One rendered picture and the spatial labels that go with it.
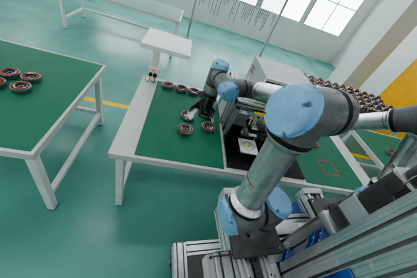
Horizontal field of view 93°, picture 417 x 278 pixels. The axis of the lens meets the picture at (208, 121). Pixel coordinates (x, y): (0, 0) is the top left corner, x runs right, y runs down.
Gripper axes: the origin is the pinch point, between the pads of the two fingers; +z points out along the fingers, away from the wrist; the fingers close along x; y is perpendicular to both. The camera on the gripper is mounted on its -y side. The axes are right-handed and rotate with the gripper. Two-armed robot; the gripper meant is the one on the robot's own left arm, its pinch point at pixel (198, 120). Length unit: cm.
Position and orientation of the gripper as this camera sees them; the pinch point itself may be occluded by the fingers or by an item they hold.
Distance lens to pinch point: 105.6
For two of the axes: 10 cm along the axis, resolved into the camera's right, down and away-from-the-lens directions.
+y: 1.6, 6.7, -7.2
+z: -2.9, 7.3, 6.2
